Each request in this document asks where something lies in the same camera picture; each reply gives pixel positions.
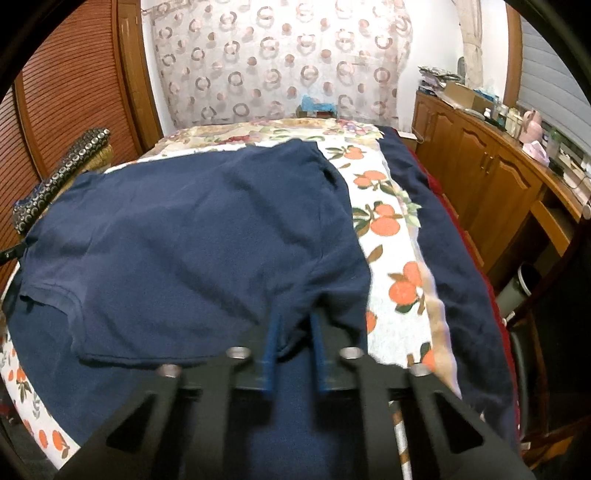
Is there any small cardboard box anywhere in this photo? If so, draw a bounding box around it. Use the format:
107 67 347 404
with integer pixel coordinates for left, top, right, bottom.
295 106 340 121

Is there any pink thermos jug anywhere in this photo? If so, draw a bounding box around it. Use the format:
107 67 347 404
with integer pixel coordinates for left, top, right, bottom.
519 108 544 144

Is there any circle-patterned sheer curtain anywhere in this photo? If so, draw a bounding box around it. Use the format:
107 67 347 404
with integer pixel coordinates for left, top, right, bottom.
150 0 414 132

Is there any floral fruit-print blanket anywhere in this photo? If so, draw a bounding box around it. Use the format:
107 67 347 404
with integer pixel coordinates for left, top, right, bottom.
152 117 386 160

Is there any grey trash bin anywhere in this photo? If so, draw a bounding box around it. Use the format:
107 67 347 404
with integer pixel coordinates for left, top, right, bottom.
501 262 544 325

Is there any dark wooden chair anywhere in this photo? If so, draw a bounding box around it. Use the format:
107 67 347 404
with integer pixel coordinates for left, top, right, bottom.
503 222 591 468

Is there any grey window blind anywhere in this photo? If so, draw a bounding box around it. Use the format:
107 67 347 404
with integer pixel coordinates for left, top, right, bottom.
519 18 591 139

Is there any open cardboard box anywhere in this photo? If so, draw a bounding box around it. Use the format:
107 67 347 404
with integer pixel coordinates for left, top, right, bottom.
442 82 486 110

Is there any wrapped air conditioner pipe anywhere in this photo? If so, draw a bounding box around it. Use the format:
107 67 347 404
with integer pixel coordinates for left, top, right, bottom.
455 0 484 86

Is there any pink tissue pack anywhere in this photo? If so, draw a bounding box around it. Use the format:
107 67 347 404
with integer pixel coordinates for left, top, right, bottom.
523 141 551 165

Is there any wooden louvred wardrobe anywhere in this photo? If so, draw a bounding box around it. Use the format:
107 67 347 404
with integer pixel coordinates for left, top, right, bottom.
0 0 162 287

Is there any dark circle-patterned pillow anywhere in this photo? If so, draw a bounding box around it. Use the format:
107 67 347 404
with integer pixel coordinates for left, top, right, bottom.
39 128 112 205

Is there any wooden cabinet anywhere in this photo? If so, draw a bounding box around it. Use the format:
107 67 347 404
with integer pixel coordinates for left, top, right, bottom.
411 90 591 287

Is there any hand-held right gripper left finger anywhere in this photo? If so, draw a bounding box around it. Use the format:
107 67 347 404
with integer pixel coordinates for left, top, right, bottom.
55 314 280 480

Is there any cluster of toiletry bottles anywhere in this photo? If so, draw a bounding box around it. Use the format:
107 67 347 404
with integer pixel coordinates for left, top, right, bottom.
482 104 522 136

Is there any navy blanket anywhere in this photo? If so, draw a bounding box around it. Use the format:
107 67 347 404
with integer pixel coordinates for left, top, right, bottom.
379 127 519 444

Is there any navy printed t-shirt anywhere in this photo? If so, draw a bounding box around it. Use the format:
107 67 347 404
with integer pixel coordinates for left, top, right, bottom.
7 138 398 480

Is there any orange-print bed sheet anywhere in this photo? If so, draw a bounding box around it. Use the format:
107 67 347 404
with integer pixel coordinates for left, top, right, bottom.
0 141 462 480

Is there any dark circle-patterned garment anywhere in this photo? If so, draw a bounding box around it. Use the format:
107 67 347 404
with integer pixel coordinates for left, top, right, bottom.
13 196 48 234

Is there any stack of folded clothes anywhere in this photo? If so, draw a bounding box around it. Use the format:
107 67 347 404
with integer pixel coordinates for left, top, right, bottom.
418 65 459 94

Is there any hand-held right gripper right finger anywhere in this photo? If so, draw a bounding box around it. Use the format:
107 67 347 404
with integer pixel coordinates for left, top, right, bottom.
310 314 536 480

